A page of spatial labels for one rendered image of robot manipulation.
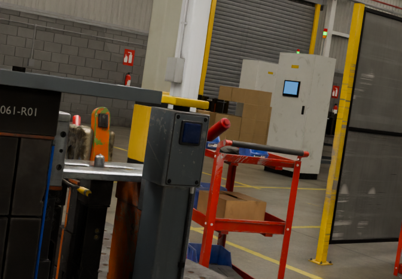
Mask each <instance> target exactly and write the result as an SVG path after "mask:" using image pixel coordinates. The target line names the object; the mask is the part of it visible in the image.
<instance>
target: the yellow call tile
mask: <svg viewBox="0 0 402 279"><path fill-rule="evenodd" d="M162 103H165V104H171V105H173V110H177V111H185V112H190V107H193V108H202V109H208V108H209V102H208V101H201V100H197V99H190V98H182V97H177V96H168V95H162Z"/></svg>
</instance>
